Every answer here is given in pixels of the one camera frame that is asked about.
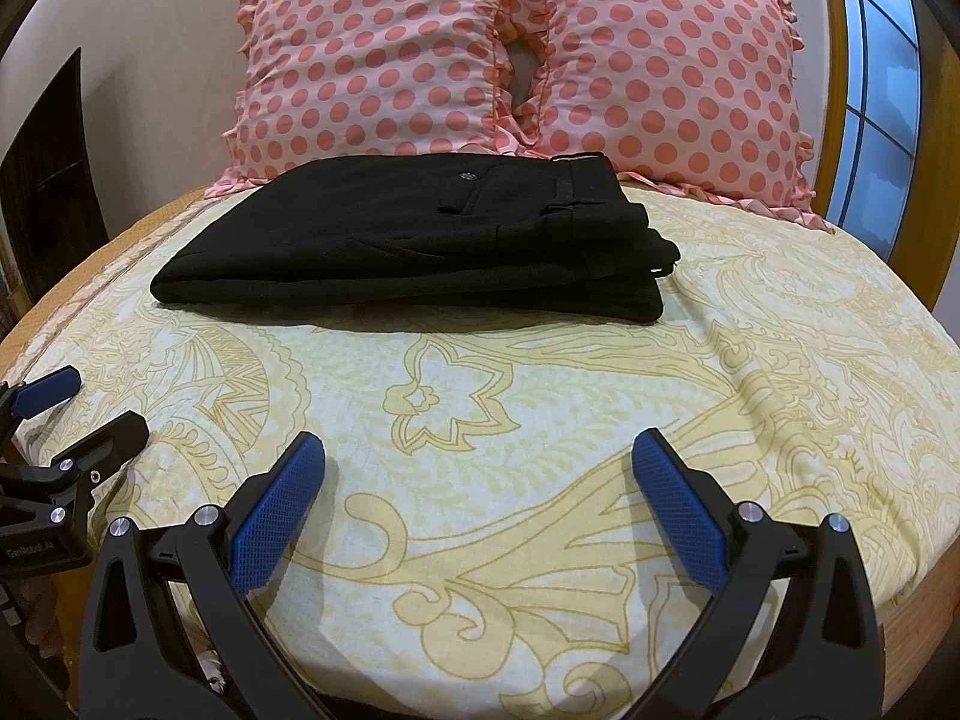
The bed with yellow patterned sheet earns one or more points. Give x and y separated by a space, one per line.
525 427

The wooden window frame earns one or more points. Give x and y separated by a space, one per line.
941 165

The black pants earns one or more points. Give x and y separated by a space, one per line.
375 255

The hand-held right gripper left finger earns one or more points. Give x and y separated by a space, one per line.
277 517

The blue glass window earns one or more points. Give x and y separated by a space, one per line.
877 90

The pink polka dot pillow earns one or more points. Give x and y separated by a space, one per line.
375 52
660 75

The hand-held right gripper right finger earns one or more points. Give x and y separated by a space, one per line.
675 502

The wooden bed frame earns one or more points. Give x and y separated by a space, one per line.
922 615

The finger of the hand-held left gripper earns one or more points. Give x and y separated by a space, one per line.
105 446
41 394

